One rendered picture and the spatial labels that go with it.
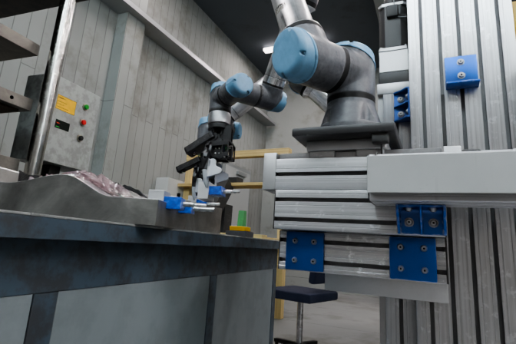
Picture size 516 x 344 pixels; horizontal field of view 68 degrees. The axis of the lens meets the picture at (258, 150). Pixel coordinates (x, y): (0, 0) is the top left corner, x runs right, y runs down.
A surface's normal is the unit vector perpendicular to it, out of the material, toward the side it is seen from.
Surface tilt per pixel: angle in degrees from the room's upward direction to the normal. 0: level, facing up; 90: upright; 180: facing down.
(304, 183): 90
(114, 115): 90
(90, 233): 90
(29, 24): 90
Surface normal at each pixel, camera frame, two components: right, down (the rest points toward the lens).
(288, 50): -0.82, -0.07
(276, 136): -0.40, -0.25
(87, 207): -0.06, -0.24
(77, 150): 0.93, -0.03
